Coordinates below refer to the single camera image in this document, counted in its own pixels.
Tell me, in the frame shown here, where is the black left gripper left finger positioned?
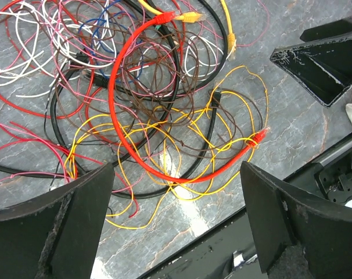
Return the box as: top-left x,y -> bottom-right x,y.
0,164 -> 114,278

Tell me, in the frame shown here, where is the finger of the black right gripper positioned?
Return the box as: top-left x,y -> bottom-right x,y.
270,16 -> 352,108

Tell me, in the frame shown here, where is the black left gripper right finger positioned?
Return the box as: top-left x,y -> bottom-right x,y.
240,162 -> 352,278

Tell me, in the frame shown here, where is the thick yellow ethernet cable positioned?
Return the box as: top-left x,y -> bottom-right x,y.
138,0 -> 238,61

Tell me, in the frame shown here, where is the thin yellow wire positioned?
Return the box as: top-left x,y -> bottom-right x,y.
63,65 -> 269,230

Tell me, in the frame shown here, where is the thick red ethernet cable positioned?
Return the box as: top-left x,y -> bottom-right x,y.
108,10 -> 270,184

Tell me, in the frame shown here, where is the thin pink wire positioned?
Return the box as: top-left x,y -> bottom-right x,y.
0,0 -> 271,201

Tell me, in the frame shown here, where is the thin red wire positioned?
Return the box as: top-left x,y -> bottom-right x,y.
0,0 -> 188,219

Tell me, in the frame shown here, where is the thin brown wire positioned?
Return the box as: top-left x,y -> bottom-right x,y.
53,0 -> 264,159

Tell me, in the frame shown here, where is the thin white wire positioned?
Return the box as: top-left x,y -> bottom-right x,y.
0,0 -> 225,98

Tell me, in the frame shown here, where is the thin blue wire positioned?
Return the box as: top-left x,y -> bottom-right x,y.
78,0 -> 145,79

